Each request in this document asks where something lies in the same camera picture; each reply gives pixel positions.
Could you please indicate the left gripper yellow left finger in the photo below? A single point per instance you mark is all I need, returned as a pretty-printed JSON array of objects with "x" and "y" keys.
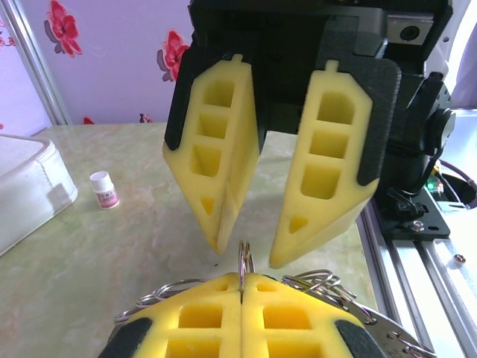
[{"x": 201, "y": 317}]

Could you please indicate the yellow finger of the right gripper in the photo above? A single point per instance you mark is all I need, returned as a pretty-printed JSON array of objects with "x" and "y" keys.
[
  {"x": 238, "y": 149},
  {"x": 357, "y": 149}
]

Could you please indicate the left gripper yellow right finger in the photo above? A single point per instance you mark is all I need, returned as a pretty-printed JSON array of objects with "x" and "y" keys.
[{"x": 290, "y": 320}]

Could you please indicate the silver keyring bunch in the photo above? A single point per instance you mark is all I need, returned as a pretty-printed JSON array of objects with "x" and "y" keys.
[{"x": 387, "y": 328}]

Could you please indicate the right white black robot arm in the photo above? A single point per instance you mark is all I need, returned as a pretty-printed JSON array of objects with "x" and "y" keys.
[{"x": 464, "y": 56}]

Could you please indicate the small white pill bottle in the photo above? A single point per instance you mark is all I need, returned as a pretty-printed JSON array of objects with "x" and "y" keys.
[{"x": 106, "y": 194}]

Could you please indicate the white zip pill case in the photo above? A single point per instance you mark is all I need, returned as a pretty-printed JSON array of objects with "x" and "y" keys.
[{"x": 26, "y": 186}]

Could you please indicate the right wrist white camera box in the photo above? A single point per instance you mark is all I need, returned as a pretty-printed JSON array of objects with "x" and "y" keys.
[{"x": 410, "y": 31}]

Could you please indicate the long aluminium base rail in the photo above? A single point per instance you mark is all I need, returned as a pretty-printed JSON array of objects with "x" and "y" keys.
[{"x": 428, "y": 279}]

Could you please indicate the aluminium frame post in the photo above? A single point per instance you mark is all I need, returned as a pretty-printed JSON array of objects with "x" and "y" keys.
[{"x": 41, "y": 74}]

